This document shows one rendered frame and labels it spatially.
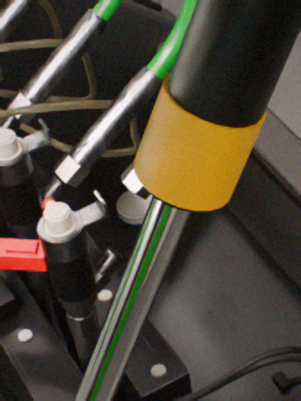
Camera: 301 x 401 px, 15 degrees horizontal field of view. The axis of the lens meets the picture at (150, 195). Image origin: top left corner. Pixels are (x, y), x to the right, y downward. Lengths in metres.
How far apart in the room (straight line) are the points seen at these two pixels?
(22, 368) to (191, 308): 0.25
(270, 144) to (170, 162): 0.75
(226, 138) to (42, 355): 0.60
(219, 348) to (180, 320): 0.05
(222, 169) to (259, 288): 0.80
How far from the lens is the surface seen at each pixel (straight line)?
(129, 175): 0.68
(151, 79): 0.75
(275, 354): 0.71
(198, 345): 0.96
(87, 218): 0.68
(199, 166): 0.19
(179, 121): 0.19
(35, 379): 0.77
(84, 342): 0.75
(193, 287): 1.00
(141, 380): 0.76
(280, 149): 0.94
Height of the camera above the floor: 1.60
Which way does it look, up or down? 45 degrees down
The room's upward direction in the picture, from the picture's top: 9 degrees counter-clockwise
